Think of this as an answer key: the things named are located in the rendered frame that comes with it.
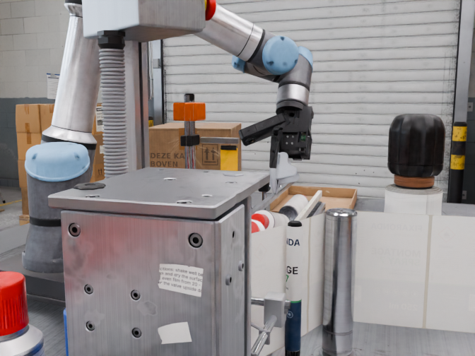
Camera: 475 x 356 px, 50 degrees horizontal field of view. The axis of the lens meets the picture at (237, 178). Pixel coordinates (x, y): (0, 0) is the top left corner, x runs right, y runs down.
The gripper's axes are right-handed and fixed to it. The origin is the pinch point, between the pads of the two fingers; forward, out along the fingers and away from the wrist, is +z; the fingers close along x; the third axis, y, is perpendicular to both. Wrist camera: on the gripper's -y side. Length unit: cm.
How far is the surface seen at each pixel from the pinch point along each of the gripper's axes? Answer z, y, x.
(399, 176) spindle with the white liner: 7.0, 26.2, -28.0
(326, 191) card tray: -27, 2, 77
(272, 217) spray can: 8.3, 2.2, -5.4
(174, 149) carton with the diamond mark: -15.2, -32.4, 14.9
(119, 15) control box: -1, -8, -59
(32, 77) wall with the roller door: -264, -420, 367
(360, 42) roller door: -257, -7, 304
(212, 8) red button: -6, 1, -53
